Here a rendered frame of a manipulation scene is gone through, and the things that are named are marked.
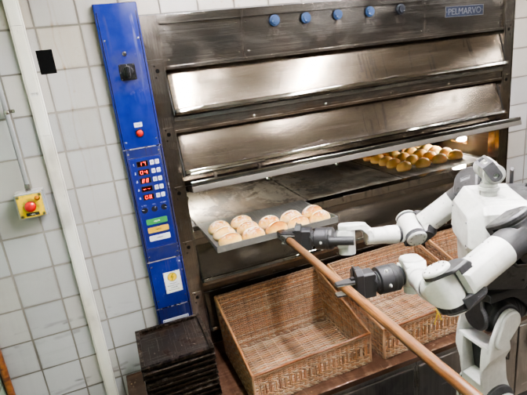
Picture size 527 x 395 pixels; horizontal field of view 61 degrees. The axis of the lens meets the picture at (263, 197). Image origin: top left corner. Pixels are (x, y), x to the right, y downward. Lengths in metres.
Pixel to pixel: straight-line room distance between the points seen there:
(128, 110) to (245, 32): 0.60
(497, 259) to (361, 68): 1.25
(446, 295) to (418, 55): 1.48
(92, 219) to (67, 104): 0.47
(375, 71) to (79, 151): 1.39
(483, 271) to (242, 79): 1.25
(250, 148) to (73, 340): 1.15
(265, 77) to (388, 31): 0.67
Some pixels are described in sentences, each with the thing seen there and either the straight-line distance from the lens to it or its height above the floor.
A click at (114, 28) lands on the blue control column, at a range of 1.89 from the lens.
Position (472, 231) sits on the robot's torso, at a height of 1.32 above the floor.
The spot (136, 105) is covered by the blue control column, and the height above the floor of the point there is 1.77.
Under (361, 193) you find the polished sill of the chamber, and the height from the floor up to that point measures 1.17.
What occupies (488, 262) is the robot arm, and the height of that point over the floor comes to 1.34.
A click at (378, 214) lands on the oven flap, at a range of 2.47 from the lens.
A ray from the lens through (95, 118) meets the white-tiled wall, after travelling 1.92.
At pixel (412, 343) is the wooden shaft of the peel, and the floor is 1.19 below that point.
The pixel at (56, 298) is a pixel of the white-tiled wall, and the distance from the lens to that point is 2.13.
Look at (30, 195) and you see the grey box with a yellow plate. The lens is 1.90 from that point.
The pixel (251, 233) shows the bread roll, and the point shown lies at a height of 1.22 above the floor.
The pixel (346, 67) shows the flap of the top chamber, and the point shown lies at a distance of 2.23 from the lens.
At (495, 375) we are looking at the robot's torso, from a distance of 1.89.
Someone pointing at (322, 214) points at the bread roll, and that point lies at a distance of 1.96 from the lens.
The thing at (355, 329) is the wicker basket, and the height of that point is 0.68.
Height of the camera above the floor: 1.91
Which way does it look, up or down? 18 degrees down
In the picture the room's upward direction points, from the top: 7 degrees counter-clockwise
